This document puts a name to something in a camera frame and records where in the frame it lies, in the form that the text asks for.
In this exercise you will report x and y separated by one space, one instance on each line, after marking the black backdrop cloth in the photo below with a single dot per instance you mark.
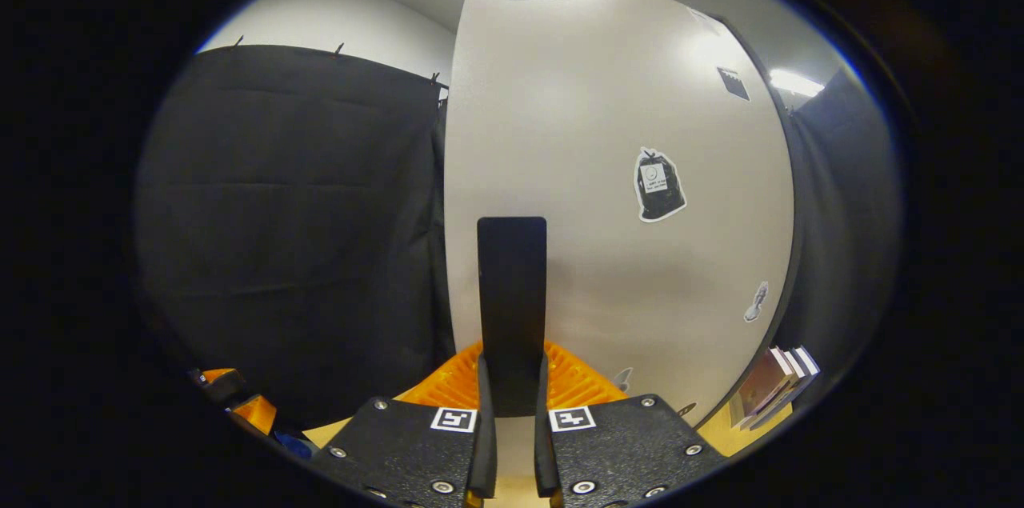
280 212

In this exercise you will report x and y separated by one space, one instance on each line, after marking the pink cover book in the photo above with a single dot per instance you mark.
756 390

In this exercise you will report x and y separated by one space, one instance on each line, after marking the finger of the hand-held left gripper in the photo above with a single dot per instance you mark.
256 414
216 374

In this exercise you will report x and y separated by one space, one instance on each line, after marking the grey cabinet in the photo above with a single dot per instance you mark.
797 236

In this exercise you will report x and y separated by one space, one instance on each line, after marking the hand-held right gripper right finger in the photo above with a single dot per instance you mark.
546 452

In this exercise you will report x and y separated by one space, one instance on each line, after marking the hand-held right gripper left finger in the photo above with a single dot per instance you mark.
484 452

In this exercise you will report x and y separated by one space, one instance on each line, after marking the ceiling light panel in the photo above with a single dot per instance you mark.
796 82

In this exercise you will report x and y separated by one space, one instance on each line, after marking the beige cabinet door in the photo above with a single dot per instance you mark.
600 92

